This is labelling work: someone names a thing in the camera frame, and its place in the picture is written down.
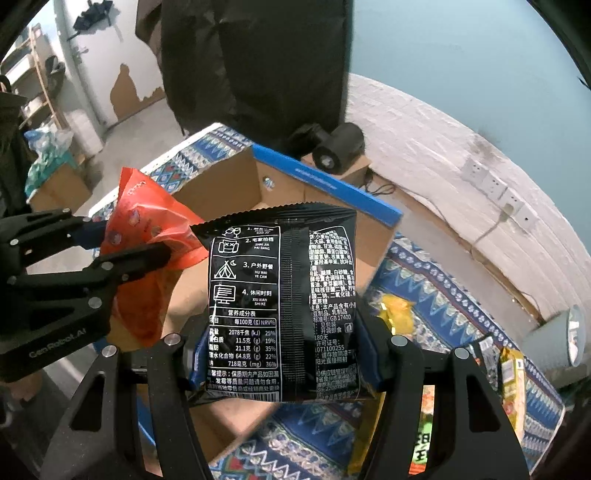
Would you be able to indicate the gold snack bar right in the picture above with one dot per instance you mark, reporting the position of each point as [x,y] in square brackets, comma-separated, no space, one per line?
[514,397]

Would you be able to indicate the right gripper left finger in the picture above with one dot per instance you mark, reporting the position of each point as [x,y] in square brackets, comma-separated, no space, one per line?
[98,435]

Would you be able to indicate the small cardboard box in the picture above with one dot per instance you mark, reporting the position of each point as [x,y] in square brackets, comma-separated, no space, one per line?
[326,166]

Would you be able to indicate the white wall socket row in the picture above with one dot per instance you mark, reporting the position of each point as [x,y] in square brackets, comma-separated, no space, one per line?
[498,191]

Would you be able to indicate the wooden shelf rack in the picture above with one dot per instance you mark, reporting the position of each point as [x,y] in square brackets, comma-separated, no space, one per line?
[35,73]

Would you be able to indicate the black snack bag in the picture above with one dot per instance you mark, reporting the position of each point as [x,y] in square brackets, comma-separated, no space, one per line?
[282,304]
[487,356]

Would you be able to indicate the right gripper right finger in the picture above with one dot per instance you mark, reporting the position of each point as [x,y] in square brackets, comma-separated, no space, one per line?
[471,438]

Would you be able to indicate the black fabric wardrobe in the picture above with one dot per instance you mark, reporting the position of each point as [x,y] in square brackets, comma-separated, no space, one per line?
[263,68]

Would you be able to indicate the light blue waste bin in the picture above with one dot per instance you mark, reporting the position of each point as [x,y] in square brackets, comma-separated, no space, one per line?
[559,343]

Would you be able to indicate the red translucent snack bag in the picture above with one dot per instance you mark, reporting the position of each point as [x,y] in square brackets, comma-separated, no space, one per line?
[149,237]

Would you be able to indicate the black cylindrical speaker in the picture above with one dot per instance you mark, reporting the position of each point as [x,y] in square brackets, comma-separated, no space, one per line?
[347,138]

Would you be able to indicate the gold snack bar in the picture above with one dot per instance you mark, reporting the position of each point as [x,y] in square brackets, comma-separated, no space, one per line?
[397,314]
[514,397]

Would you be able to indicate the patterned blue tablecloth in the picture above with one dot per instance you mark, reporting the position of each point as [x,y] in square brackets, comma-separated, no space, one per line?
[446,316]

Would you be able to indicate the orange green noodle snack bag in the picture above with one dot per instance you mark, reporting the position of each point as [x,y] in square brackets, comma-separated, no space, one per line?
[422,445]

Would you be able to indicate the blue cardboard box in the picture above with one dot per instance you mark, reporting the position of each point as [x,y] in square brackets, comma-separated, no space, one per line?
[282,440]

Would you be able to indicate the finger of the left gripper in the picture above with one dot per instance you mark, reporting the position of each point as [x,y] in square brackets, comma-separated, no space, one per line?
[87,233]
[130,264]

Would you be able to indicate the gold snack bar left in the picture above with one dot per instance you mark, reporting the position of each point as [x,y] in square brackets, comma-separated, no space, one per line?
[397,314]

